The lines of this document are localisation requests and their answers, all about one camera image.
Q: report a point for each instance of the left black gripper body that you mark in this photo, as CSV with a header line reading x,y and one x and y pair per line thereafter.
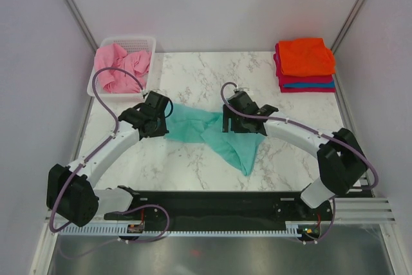
x,y
160,129

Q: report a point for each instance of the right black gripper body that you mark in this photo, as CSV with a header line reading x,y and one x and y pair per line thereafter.
x,y
237,121

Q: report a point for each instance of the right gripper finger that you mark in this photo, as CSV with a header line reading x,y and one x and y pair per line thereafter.
x,y
227,118
238,127

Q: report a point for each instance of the teal t shirt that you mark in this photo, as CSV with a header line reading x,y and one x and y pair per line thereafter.
x,y
191,125

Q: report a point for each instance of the white plastic basket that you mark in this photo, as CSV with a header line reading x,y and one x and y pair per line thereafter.
x,y
131,43

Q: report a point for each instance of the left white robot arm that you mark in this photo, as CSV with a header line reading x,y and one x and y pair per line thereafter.
x,y
71,189

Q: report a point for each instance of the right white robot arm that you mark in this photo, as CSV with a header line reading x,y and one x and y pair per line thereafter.
x,y
340,159

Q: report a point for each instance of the pink t shirt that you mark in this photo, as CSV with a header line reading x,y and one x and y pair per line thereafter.
x,y
128,71

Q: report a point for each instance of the orange folded t shirt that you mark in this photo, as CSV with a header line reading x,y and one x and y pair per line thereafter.
x,y
306,57

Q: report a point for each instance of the bottom magenta folded t shirt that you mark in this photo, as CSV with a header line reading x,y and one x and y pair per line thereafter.
x,y
306,90

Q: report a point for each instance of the blue folded t shirt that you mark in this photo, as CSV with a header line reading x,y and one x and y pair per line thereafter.
x,y
310,85

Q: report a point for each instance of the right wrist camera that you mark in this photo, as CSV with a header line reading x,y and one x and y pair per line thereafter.
x,y
244,89

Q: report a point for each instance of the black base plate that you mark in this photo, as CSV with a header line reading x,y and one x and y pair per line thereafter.
x,y
220,210

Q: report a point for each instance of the white slotted cable duct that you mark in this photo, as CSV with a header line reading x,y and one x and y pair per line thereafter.
x,y
127,230

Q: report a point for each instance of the left aluminium frame post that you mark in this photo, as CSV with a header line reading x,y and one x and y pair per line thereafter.
x,y
81,23

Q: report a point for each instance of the aluminium frame post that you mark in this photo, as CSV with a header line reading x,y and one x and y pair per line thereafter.
x,y
354,12
81,23

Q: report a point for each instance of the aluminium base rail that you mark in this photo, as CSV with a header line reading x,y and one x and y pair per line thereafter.
x,y
354,208

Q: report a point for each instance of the right aluminium frame post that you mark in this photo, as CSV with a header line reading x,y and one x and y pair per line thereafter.
x,y
354,12

